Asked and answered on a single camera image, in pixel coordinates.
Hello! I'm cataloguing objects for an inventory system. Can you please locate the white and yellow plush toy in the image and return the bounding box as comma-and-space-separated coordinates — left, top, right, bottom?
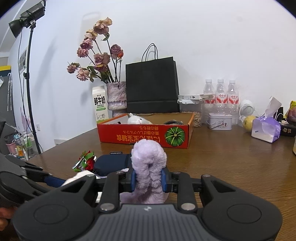
127, 113, 153, 125

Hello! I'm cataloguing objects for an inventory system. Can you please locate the white fabric item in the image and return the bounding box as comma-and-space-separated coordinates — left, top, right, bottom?
61, 170, 102, 202

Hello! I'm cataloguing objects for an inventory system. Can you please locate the yellow green snack packet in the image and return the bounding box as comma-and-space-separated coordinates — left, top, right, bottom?
285, 100, 296, 123

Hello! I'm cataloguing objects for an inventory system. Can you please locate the yellow green pear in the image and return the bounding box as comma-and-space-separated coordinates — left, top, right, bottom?
243, 115, 257, 133

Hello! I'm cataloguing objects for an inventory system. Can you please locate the white green milk carton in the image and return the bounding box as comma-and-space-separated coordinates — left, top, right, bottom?
92, 86, 109, 123

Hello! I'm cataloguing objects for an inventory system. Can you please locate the person's left hand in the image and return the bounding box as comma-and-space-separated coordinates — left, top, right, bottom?
0, 207, 17, 219

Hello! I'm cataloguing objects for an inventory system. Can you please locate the purple ceramic vase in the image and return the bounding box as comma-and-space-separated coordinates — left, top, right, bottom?
106, 81, 127, 118

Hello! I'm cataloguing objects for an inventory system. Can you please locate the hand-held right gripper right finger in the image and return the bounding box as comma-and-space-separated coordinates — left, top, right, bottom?
161, 167, 243, 212

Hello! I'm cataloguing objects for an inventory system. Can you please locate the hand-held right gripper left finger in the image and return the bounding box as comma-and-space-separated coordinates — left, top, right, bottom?
54, 170, 137, 212

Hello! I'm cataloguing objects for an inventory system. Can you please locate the dried rose bouquet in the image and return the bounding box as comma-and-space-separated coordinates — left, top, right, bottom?
67, 17, 124, 84

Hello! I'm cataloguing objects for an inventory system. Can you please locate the studio light on stand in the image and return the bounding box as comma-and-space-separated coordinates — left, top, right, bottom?
9, 0, 46, 154

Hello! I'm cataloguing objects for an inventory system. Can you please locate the purple plush toy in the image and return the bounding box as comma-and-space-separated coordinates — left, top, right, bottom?
120, 141, 167, 205

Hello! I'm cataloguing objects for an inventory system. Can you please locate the black box with gold print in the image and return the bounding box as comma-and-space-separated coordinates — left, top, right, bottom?
279, 122, 296, 137

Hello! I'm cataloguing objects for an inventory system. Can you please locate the purple tissue pack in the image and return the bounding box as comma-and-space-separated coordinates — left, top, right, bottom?
251, 97, 282, 143

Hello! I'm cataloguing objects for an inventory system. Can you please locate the dark blue zip pouch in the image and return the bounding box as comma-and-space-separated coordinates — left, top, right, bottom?
94, 153, 132, 176

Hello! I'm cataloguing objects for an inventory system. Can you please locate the orange cardboard box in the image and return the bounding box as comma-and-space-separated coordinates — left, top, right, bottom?
97, 112, 195, 149

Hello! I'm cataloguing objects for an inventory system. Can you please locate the small white fan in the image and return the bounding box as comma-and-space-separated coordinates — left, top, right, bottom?
239, 99, 256, 122

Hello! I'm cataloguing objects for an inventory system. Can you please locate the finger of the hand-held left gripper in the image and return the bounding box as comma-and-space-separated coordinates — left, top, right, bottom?
23, 162, 66, 189

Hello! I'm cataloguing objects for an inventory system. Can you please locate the white flat carton box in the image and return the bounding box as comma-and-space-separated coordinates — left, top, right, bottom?
178, 93, 216, 105

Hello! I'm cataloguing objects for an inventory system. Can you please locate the black paper bag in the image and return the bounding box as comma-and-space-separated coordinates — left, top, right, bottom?
125, 43, 180, 114

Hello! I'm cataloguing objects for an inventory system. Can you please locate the wall poster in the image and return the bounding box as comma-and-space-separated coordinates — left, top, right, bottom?
19, 49, 28, 74

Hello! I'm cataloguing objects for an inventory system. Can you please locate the clear water bottle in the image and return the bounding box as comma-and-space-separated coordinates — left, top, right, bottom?
227, 79, 240, 126
203, 79, 216, 124
215, 79, 229, 114

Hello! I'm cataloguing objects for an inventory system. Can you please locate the clear food container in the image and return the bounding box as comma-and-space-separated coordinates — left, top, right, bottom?
180, 103, 203, 127

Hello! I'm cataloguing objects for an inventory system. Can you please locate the red and green bow ornament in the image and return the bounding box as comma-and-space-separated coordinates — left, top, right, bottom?
73, 150, 95, 172

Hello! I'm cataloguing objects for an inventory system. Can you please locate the white tin box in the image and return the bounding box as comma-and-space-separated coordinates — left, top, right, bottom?
206, 113, 233, 130

